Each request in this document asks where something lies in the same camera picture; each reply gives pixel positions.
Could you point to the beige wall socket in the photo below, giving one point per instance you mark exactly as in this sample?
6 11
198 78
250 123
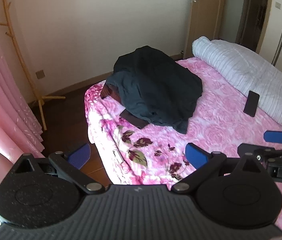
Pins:
40 74

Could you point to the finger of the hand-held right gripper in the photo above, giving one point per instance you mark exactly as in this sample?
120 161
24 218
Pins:
278 137
248 148

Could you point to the wooden coat rack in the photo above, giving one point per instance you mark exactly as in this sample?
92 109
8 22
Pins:
40 100

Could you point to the pink floral blanket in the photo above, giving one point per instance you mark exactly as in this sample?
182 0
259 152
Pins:
221 120

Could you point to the small grey wall switch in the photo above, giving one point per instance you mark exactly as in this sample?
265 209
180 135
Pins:
278 4

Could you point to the pink curtain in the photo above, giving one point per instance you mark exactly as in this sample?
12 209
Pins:
1 92

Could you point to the dark teal garment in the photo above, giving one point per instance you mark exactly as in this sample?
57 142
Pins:
153 87

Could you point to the black phone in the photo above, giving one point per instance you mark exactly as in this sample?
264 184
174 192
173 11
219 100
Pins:
251 103

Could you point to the white striped quilt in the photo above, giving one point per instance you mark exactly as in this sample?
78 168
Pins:
243 65

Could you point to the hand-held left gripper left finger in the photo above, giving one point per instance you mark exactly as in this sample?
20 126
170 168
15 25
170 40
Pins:
79 155

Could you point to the brown garment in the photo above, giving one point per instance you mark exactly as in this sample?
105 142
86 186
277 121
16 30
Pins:
134 120

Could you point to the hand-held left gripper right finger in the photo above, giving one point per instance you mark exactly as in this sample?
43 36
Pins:
197 156

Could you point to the light wooden door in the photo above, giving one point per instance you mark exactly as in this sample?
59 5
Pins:
206 17

